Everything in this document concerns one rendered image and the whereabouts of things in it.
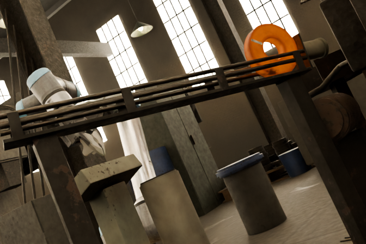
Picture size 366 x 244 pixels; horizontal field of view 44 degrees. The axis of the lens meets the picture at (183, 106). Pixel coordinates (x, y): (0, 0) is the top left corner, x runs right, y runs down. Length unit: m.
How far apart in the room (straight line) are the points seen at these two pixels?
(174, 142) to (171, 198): 3.83
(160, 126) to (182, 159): 0.46
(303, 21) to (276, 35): 10.86
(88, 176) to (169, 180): 0.22
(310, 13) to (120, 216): 11.05
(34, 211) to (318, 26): 9.36
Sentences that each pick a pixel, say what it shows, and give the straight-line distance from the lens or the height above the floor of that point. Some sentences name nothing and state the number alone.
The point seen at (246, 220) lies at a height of 0.09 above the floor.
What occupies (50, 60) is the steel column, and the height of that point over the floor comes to 2.01.
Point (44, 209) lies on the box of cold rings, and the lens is 4.14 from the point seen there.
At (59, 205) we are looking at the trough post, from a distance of 0.96.
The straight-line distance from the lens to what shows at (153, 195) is 1.24.
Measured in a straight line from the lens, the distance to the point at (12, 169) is 6.68.
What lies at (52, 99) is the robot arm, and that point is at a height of 0.88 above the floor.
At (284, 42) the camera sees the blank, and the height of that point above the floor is 0.71.
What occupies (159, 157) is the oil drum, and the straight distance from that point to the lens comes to 4.98.
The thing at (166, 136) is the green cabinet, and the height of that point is 0.96.
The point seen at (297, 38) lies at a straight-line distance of 1.30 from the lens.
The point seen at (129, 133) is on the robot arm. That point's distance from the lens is 2.06.
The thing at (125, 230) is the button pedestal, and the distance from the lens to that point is 1.32.
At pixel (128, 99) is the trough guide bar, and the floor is 0.70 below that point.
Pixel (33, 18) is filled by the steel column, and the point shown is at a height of 2.47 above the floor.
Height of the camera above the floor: 0.49
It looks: 8 degrees up
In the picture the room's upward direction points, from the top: 24 degrees counter-clockwise
